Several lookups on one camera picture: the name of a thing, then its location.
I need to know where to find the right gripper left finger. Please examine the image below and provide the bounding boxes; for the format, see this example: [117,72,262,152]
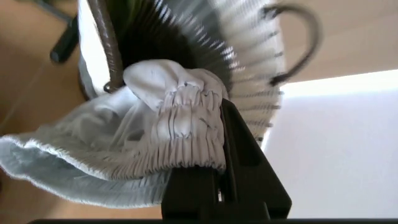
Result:
[160,166,221,220]

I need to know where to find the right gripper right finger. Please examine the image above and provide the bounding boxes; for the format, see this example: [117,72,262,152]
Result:
[218,98,293,220]

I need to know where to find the pale grey shorts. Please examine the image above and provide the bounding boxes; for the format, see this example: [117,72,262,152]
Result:
[0,58,230,209]

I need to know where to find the white laundry basket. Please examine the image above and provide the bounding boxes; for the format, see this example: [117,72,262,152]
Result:
[77,0,323,144]

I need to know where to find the black clothes rack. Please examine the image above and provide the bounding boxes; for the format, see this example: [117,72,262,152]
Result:
[30,0,81,65]

